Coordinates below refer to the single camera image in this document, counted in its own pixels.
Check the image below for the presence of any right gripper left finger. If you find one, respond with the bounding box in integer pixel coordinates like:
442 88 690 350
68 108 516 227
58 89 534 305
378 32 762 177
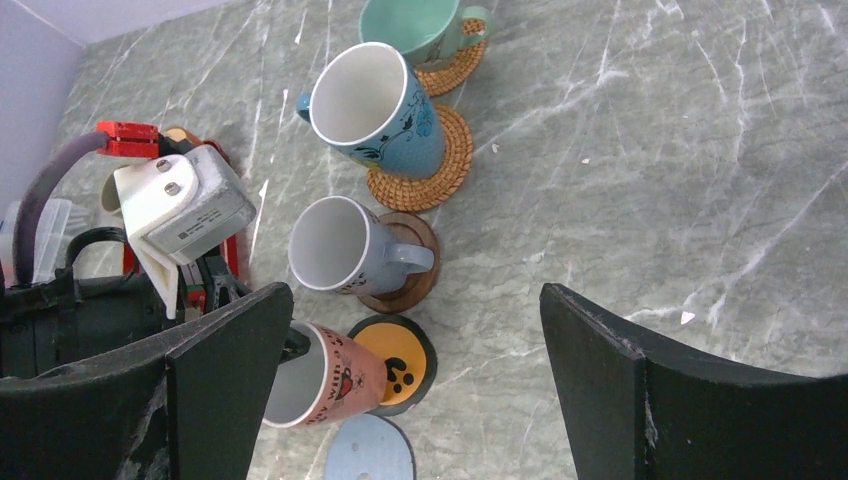
1 282 294 479

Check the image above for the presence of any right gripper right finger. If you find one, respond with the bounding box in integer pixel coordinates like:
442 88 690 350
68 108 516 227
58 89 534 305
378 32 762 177
540 283 847 479

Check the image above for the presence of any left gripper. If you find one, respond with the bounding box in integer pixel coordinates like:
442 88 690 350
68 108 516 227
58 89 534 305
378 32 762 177
1 227 249 378

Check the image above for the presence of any orange black rubber coaster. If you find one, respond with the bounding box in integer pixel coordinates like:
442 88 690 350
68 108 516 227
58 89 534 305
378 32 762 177
347 314 438 417

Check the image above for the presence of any blue rubber coaster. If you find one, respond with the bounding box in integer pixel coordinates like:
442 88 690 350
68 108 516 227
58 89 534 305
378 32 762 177
323 414 417 480

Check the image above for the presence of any dark wood coaster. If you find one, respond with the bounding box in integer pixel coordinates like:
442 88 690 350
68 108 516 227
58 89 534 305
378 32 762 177
358 211 441 314

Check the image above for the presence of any dark blue white mug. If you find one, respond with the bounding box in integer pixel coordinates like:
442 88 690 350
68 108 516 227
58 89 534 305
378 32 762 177
288 196 434 296

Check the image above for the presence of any teal green cup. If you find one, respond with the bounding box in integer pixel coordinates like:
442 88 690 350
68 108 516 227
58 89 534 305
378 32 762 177
358 0 494 71

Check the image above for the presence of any grey olive cup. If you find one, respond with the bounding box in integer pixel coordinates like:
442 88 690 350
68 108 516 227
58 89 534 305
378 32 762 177
100 172 122 218

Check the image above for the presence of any orange red cup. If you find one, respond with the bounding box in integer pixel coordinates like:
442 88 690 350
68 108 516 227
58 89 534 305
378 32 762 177
162 126 203 150

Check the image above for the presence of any clear plastic screw box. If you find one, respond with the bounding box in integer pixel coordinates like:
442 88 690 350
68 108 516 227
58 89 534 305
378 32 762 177
1 198 94 287

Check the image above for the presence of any red tray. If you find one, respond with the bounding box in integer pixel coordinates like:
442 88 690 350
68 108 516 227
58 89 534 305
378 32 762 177
122 140 240 278

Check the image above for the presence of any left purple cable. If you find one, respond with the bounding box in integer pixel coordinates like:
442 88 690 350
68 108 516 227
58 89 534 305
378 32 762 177
13 131 111 287

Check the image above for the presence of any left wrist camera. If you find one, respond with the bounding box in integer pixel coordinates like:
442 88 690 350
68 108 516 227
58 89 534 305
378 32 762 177
96 121 257 319

